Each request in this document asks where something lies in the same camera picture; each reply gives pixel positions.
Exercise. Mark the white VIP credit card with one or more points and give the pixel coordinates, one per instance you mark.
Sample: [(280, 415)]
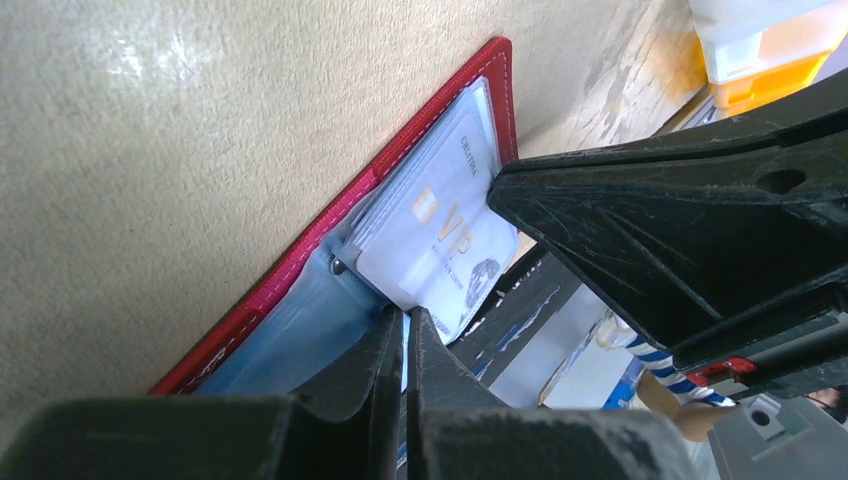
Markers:
[(430, 240)]

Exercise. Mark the yellow plastic bin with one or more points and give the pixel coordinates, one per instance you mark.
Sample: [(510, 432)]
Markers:
[(745, 94)]

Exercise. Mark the white frame tray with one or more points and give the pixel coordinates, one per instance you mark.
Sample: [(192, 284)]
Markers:
[(740, 38)]

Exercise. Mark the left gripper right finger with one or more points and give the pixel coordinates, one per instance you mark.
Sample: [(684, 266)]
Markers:
[(457, 429)]

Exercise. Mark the red card holder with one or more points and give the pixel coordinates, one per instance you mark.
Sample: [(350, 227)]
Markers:
[(301, 315)]

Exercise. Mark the person in striped shirt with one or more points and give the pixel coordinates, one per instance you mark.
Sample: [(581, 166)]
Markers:
[(700, 408)]

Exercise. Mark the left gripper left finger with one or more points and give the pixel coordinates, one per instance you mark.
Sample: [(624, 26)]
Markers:
[(341, 424)]

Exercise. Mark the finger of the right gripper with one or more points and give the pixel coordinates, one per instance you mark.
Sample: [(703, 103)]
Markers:
[(724, 240)]

